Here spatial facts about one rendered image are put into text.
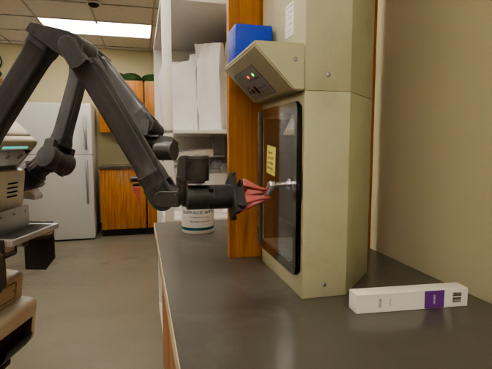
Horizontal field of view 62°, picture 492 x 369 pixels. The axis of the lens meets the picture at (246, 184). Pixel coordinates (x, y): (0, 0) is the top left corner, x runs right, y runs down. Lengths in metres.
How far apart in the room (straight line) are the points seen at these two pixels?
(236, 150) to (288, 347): 0.66
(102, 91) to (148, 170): 0.20
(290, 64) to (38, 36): 0.54
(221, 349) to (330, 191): 0.42
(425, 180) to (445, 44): 0.37
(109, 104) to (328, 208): 0.54
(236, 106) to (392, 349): 0.79
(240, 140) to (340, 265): 0.49
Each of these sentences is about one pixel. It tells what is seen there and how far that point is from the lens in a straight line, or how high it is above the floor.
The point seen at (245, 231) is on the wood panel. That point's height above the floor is 1.02.
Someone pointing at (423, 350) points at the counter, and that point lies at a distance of 0.82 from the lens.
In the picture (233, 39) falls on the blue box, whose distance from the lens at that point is 1.13.
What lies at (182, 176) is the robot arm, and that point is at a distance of 0.94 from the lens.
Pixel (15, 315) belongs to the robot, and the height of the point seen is 0.79.
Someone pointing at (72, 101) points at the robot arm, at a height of 1.44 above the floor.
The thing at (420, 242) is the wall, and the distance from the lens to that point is 1.30.
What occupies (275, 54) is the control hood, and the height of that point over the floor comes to 1.48.
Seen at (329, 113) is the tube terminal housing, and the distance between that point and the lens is 0.94.
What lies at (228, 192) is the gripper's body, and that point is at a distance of 0.95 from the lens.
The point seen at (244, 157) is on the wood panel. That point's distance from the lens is 1.25.
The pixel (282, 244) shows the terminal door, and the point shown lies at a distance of 1.03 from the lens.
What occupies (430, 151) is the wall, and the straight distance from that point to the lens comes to 1.25.
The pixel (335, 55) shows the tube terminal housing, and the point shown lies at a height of 1.49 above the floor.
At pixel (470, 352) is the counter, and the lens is 0.85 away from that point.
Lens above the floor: 1.30
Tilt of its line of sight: 6 degrees down
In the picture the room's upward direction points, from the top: straight up
